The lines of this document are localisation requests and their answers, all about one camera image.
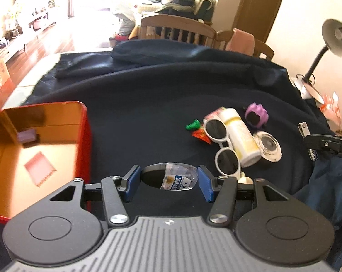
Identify wooden chair at right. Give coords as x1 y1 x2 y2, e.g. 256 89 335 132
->
213 28 274 61

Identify red orange snack packet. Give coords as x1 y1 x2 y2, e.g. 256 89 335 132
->
192 128 211 144

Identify pink towel on chair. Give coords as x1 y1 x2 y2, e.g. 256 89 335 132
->
225 28 255 56

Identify low white tv console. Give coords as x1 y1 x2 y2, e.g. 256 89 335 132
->
0 6 60 63

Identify clear bottle with black cap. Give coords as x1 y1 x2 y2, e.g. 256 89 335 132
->
141 162 199 192

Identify green chess pawn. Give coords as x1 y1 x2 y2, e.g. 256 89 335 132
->
185 119 201 131

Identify red metal tin box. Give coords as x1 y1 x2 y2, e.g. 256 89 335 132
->
0 101 92 223

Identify dark navy table cloth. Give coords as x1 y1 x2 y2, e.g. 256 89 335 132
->
0 39 342 267

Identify wooden chair with slats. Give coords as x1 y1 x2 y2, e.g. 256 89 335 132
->
138 14 217 47

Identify cream round knob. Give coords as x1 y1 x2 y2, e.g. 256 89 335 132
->
238 172 254 185

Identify white round sunglasses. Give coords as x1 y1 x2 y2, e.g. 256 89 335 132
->
204 119 241 180

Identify white yellow cylindrical bottle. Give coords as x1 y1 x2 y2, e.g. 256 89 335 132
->
219 108 261 168

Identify orange white snack bag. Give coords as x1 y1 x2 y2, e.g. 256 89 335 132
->
320 92 342 134

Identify pile of dark clothes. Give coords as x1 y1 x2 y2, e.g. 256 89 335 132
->
155 0 215 26

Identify purple rectangular block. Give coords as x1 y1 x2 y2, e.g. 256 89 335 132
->
17 128 38 144

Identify purple spiky sheep toy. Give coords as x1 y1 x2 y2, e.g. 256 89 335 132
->
244 102 269 128

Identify grey desk lamp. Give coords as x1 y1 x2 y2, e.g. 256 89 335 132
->
292 18 342 105

